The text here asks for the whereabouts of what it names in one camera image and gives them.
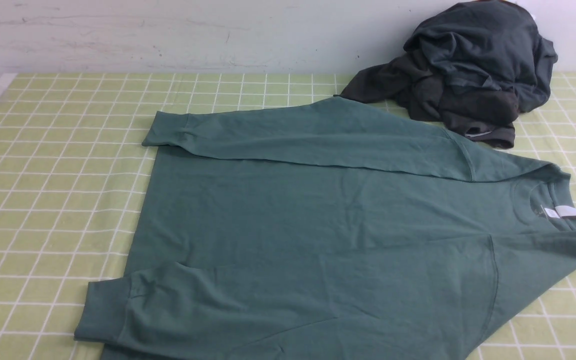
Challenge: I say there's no green long-sleeved shirt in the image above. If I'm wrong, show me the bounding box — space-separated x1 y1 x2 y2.
74 96 576 360

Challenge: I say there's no green checkered tablecloth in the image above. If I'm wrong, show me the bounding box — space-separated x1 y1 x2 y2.
0 72 576 360

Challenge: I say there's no dark grey crumpled garment pile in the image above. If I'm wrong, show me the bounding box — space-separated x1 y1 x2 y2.
340 0 558 150

